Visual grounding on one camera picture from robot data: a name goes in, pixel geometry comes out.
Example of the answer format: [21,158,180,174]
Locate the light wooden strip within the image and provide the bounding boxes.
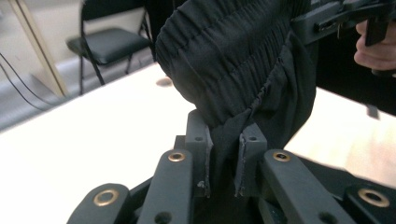
[7,0,70,98]

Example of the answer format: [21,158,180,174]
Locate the black pants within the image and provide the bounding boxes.
[154,0,394,224]

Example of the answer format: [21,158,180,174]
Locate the grey table grommet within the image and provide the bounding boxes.
[155,77,174,89]

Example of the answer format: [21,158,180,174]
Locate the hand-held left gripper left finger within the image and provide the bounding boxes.
[185,108,215,199]

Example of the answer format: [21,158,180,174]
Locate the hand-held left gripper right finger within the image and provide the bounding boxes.
[233,122,269,198]

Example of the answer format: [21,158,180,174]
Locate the black power cable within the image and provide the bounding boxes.
[0,51,64,106]
[0,63,48,112]

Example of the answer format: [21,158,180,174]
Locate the black fabric garment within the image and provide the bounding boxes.
[143,0,396,117]

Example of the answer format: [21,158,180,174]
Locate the black folding chair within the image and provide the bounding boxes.
[65,0,156,96]

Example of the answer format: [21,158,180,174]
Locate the grey tape piece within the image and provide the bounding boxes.
[365,104,381,120]

